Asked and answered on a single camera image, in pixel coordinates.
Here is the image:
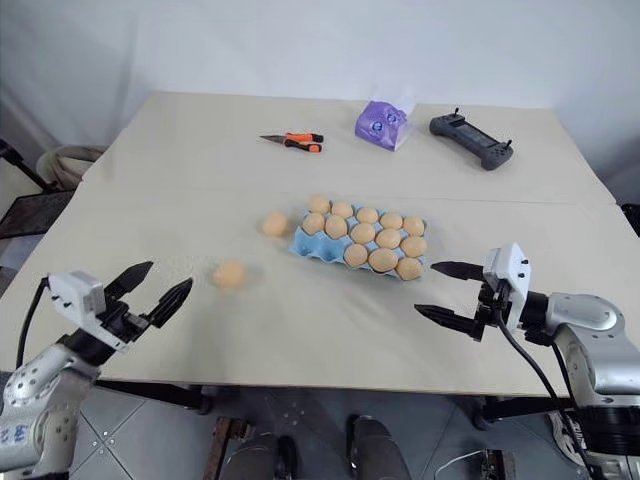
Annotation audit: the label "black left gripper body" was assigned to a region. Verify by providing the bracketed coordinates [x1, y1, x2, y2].
[97, 295, 154, 346]

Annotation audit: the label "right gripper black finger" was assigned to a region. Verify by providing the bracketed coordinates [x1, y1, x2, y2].
[430, 260, 486, 285]
[413, 303, 485, 342]

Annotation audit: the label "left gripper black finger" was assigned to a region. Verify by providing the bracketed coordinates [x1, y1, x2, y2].
[102, 260, 155, 304]
[147, 277, 195, 330]

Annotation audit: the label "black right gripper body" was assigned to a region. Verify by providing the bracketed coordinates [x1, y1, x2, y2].
[476, 279, 511, 330]

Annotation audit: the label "blue egg carton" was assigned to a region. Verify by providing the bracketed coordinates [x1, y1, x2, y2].
[290, 201, 428, 284]

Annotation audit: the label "black table leg bar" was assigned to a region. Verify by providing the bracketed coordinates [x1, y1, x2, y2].
[93, 380, 217, 415]
[472, 394, 574, 432]

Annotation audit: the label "black mesh panel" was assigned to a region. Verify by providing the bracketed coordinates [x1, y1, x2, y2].
[0, 191, 77, 242]

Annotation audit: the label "grey handheld remote controller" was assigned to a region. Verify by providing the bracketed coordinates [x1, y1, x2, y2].
[428, 106, 517, 172]

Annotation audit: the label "beige bucket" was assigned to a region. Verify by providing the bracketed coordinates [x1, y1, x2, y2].
[36, 144, 107, 192]

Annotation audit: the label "dark rounded robot foot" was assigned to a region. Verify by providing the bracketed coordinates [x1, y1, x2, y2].
[225, 432, 299, 480]
[346, 414, 407, 480]

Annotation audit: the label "black tripod stand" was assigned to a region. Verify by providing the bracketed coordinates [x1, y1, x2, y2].
[0, 136, 60, 194]

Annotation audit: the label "purple tissue pack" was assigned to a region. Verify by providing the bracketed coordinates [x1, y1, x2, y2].
[354, 99, 413, 153]

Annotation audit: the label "orange black cutting pliers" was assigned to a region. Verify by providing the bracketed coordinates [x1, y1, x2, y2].
[258, 130, 325, 154]

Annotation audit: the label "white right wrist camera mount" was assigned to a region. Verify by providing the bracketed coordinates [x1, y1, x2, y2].
[481, 242, 532, 334]

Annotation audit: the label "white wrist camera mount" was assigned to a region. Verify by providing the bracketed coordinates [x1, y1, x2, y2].
[47, 271, 127, 354]
[481, 242, 532, 334]

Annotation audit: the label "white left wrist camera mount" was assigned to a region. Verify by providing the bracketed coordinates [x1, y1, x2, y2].
[47, 271, 127, 354]

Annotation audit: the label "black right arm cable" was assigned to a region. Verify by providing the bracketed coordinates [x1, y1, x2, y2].
[494, 319, 604, 480]

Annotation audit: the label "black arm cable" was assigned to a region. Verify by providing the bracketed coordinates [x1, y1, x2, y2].
[15, 277, 52, 370]
[494, 319, 604, 480]

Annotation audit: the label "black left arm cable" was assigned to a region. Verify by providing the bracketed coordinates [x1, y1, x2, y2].
[15, 277, 52, 370]

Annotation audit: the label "white cable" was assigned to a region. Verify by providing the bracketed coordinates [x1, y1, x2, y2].
[433, 448, 485, 472]

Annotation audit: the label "brown wooden bracket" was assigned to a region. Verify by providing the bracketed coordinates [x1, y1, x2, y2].
[207, 416, 250, 480]

